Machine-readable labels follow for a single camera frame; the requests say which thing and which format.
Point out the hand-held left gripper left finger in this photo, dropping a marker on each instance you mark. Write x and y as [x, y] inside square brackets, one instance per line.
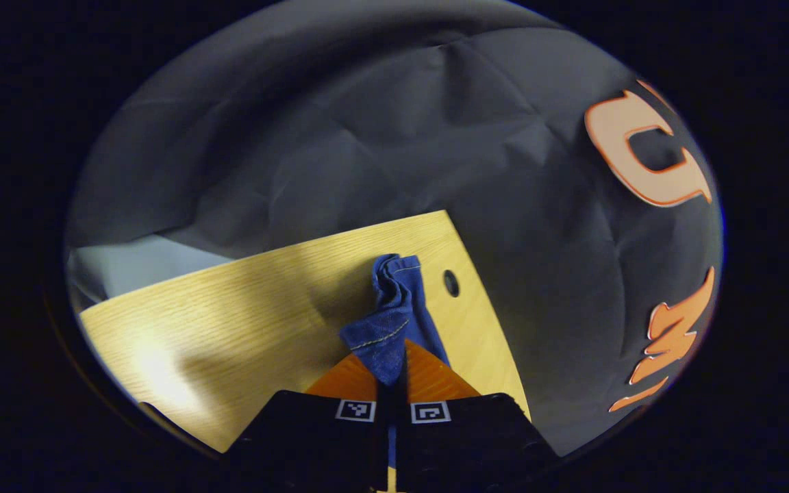
[312, 438]

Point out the black backdrop cloth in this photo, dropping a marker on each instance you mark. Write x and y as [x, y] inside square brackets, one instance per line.
[298, 137]

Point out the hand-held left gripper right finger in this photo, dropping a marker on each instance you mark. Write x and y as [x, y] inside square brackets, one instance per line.
[402, 411]

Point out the blue denim jeans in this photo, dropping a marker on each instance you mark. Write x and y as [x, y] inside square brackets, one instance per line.
[394, 301]

